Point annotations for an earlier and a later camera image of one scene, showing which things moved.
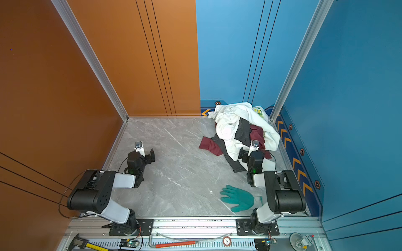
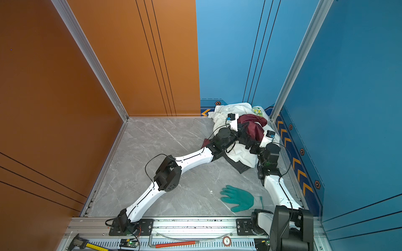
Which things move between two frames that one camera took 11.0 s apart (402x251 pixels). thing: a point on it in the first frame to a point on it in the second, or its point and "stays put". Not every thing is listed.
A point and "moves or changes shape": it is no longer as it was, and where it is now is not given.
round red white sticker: x=226 y=241 stays put
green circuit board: x=127 y=242 stays put
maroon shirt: x=257 y=134 moves or changes shape
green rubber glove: x=245 y=200 stays put
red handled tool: x=172 y=244 stays put
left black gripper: x=147 y=158 to x=241 y=130
